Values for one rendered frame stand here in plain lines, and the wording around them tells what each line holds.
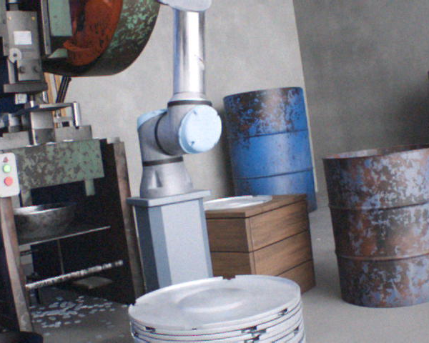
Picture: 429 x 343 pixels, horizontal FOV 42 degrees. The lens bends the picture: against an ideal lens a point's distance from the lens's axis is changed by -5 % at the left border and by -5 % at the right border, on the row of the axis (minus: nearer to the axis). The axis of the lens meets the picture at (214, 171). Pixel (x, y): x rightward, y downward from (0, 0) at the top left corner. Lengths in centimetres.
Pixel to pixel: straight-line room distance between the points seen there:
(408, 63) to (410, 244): 312
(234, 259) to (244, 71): 307
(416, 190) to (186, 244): 71
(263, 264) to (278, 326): 101
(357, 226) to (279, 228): 29
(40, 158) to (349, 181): 104
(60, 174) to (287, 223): 81
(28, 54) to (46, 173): 48
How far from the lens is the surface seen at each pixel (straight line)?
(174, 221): 155
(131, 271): 219
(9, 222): 194
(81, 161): 214
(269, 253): 192
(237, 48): 479
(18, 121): 225
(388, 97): 490
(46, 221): 216
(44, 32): 229
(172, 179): 156
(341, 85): 514
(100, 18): 247
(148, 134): 157
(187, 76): 149
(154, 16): 232
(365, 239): 182
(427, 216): 183
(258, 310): 91
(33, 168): 205
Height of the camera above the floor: 58
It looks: 3 degrees down
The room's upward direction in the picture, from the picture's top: 7 degrees counter-clockwise
